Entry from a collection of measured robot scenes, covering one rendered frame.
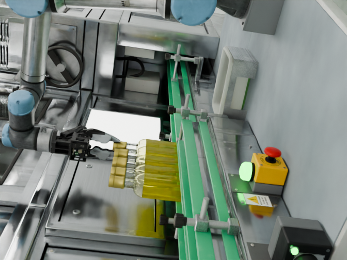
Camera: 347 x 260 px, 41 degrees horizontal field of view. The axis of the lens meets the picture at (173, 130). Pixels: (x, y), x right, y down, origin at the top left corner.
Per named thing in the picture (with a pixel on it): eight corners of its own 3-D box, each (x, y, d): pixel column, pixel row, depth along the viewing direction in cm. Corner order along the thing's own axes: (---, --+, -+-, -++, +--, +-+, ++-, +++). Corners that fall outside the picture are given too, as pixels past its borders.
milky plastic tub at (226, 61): (234, 107, 170) (210, 104, 169) (247, 48, 161) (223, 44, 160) (242, 126, 154) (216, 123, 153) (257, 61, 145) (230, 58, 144)
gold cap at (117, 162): (126, 166, 145) (112, 164, 144) (127, 156, 143) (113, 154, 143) (125, 171, 142) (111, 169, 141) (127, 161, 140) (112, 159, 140)
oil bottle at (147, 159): (200, 176, 148) (133, 168, 146) (203, 160, 146) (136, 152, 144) (202, 185, 143) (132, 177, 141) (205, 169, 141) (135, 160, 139)
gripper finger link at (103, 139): (119, 148, 147) (90, 148, 147) (120, 140, 152) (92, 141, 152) (119, 139, 146) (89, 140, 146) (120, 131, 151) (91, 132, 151)
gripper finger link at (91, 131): (105, 143, 151) (78, 143, 151) (106, 141, 152) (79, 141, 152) (104, 130, 149) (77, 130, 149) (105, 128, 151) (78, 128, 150)
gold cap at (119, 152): (127, 156, 150) (114, 155, 150) (128, 147, 148) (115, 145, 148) (126, 162, 147) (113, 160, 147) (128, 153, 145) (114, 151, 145)
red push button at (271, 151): (259, 157, 109) (263, 144, 108) (276, 159, 110) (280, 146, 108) (263, 165, 106) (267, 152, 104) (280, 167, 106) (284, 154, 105)
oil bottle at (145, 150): (199, 167, 154) (135, 159, 152) (202, 152, 151) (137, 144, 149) (200, 175, 148) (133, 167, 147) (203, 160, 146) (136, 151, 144)
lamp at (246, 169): (248, 175, 112) (236, 174, 111) (252, 159, 110) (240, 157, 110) (252, 185, 108) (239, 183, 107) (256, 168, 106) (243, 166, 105)
